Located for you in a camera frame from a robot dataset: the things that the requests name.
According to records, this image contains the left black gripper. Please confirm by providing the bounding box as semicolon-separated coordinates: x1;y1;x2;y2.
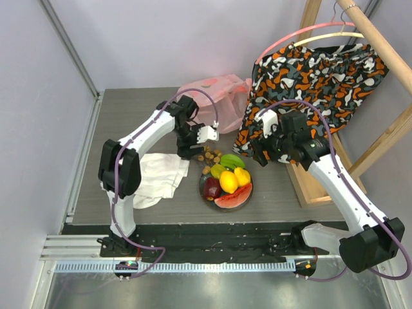
173;124;205;160

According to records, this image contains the brown fake longan bunch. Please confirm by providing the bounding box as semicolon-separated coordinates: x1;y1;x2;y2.
196;145;223;174

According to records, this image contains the yellow fake starfruit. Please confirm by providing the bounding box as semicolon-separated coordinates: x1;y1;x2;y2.
210;164;227;179

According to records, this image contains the green fake starfruit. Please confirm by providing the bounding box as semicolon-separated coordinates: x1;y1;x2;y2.
220;154;245;170

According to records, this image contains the red fake apple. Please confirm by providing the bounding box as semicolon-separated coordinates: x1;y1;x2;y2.
203;177;222;201

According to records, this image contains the orange fake fruit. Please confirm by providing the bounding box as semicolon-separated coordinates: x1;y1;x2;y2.
219;171;239;194

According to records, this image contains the pink plastic bag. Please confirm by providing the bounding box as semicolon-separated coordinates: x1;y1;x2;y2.
178;74;252;134

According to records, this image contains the fake watermelon slice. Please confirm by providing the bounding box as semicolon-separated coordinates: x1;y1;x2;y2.
214;183;253;209

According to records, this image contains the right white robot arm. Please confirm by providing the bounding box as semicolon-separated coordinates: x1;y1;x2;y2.
251;109;405;273

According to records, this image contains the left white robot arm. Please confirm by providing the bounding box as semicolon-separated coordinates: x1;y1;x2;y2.
98;95;206;257

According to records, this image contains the white cloth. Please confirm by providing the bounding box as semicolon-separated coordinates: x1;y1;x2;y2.
133;153;190;209

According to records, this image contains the blue ceramic plate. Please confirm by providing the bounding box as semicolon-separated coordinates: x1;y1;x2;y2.
198;168;252;212

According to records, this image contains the patterned orange black garment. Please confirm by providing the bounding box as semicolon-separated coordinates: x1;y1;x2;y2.
233;44;389;157

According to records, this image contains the cream clothes hanger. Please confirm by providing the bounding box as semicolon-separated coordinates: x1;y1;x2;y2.
294;32;364;47

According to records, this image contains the pink clothes hanger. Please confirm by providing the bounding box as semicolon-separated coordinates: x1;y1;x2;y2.
255;21;355;64

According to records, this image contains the wooden clothes rack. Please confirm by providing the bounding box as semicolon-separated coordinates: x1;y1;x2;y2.
283;0;412;207

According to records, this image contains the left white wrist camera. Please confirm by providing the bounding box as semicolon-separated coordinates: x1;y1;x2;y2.
196;121;220;144

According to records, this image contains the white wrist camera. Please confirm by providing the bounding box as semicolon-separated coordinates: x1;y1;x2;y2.
254;109;278;138
196;121;220;144

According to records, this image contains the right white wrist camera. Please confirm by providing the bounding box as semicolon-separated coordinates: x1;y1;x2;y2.
254;109;278;138

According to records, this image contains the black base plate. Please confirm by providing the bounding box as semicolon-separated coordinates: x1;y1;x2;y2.
97;223;326;264

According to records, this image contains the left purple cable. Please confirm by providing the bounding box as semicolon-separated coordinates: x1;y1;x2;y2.
111;88;221;279

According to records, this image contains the purple cable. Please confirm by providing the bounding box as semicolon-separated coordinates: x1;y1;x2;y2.
256;98;409;283
111;88;221;279

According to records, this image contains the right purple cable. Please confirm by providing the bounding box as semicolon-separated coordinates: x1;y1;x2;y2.
256;98;409;283

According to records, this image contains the aluminium rail frame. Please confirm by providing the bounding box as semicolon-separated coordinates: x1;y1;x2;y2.
30;89;403;309

